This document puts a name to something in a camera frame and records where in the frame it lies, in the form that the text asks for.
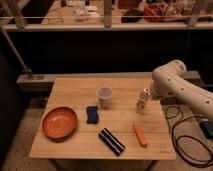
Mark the small white bottle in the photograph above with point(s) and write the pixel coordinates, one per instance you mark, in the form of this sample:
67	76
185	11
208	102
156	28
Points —
143	98

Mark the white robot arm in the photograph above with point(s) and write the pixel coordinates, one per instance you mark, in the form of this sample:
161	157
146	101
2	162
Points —
168	79

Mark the clear plastic cup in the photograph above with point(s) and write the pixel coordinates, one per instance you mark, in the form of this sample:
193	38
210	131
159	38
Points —
104	95

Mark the black white striped block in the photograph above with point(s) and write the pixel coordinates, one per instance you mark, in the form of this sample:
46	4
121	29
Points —
111	141

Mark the orange bowl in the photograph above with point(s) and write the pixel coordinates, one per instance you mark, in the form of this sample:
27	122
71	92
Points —
59	123

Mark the orange carrot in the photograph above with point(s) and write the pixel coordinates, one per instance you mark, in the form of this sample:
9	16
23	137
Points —
140	136

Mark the diagonal metal pole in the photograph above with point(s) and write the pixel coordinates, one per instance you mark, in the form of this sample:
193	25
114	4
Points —
26	69

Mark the dark box on floor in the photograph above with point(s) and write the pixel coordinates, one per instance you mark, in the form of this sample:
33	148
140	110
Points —
207	128

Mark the upper shelf with clutter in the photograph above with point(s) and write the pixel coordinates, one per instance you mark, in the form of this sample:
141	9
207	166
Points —
83	15

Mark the metal rail beam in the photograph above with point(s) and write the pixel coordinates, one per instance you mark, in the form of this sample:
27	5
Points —
45	82

